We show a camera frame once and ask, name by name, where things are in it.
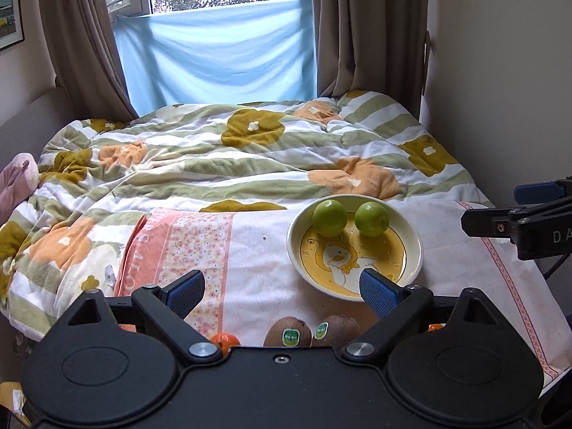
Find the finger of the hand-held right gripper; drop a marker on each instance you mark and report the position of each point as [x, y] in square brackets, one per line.
[534, 192]
[487, 222]

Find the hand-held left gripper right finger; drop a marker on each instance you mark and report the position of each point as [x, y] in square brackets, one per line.
[377, 296]

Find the pink floral towel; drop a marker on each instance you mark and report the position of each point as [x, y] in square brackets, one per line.
[254, 268]

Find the beige headboard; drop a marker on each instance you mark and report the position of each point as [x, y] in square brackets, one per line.
[31, 120]

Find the cream bowl with duck print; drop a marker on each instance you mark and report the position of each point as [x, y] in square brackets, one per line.
[313, 277]

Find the light blue cloth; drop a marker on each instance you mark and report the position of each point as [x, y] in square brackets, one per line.
[214, 49]

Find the floral striped quilt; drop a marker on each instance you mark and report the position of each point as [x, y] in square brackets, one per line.
[201, 156]

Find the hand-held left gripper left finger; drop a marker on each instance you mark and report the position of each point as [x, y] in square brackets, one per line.
[187, 294]

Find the small mandarin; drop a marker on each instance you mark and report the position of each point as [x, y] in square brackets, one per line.
[436, 327]
[223, 342]

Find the brown curtain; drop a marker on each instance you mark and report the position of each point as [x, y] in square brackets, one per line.
[76, 40]
[366, 31]

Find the cardboard box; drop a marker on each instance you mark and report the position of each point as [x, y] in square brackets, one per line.
[11, 404]

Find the green apple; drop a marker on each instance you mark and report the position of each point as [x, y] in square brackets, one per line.
[372, 219]
[329, 218]

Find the pink plush pillow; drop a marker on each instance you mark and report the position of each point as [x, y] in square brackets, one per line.
[15, 178]

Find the brown kiwi with green sticker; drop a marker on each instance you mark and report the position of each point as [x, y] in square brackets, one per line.
[342, 327]
[286, 328]

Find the framed wall picture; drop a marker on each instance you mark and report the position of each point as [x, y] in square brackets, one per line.
[10, 13]

